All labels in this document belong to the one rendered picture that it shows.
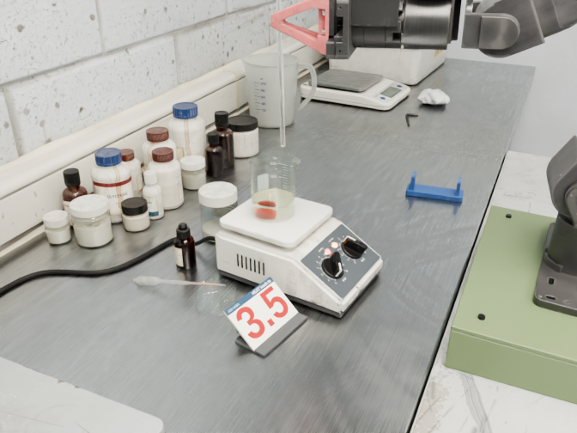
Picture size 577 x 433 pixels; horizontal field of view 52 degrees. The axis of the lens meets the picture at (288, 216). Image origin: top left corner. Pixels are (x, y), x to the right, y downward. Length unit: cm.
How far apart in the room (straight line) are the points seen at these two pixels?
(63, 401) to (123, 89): 68
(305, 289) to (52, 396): 32
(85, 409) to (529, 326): 48
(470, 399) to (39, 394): 46
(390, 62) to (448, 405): 125
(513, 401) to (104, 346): 47
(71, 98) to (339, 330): 62
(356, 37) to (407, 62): 107
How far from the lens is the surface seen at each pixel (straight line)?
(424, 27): 68
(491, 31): 66
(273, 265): 77
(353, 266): 80
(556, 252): 79
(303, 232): 77
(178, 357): 72
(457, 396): 69
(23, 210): 99
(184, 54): 135
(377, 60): 179
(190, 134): 113
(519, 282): 78
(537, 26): 68
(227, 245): 81
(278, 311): 75
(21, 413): 69
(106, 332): 78
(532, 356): 69
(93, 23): 113
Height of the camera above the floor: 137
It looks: 28 degrees down
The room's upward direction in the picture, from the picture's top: straight up
